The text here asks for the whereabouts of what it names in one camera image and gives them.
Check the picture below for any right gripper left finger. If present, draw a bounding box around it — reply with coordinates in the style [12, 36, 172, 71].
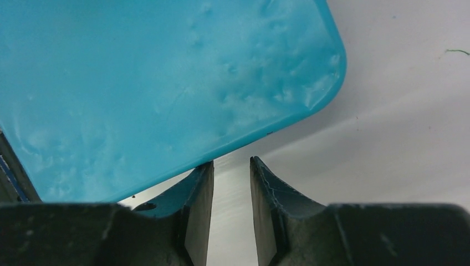
[1, 162, 214, 265]

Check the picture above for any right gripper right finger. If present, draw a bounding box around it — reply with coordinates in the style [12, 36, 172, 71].
[250, 156, 469, 265]

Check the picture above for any teal box lid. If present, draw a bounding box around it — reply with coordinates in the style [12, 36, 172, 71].
[1, 1, 346, 202]

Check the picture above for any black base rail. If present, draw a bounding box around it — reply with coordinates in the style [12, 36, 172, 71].
[1, 131, 42, 203]

